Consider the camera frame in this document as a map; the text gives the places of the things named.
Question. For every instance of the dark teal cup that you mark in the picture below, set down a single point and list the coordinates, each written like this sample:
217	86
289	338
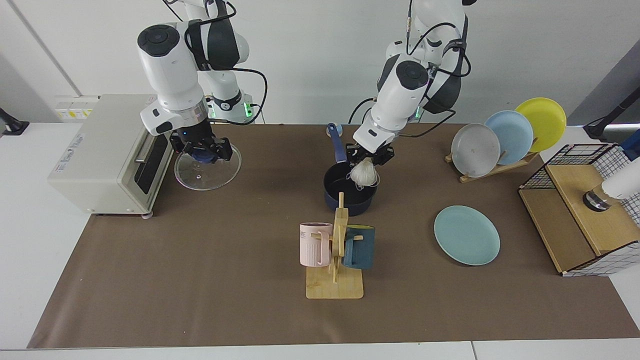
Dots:
361	250

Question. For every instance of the black stand foot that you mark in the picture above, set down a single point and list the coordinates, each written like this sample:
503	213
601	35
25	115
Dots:
12	125

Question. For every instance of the brown table cloth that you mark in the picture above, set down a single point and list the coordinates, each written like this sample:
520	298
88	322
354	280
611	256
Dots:
200	290

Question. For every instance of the yellow plate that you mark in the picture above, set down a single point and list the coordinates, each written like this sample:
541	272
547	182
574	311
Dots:
545	120

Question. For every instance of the light blue plate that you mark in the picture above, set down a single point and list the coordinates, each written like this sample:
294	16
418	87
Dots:
512	135

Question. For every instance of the white wall socket strip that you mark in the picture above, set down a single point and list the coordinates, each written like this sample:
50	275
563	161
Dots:
75	110

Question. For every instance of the black stand with pole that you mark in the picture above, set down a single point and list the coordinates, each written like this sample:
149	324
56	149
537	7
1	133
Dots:
597	131

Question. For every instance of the grey plate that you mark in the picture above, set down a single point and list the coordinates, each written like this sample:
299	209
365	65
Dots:
475	150

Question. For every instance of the pink cup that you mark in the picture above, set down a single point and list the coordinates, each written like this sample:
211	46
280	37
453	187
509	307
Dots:
312	247

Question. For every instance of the pale toaster oven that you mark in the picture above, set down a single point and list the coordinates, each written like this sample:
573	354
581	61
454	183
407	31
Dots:
95	165

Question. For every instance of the wooden cup stand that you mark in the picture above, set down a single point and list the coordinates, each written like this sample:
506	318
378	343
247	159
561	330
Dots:
335	287

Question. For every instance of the white vermicelli bundle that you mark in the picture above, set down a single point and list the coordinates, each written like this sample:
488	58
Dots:
362	174

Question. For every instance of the small blue round thing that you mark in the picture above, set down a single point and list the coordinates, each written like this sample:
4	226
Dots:
338	131

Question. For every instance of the wooden plate rack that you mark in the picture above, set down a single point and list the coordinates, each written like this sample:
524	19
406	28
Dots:
495	171

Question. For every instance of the glass lid with blue knob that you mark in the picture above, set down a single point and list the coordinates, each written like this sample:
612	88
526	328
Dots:
207	175

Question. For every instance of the teal plate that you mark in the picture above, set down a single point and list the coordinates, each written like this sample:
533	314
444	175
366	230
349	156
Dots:
467	235

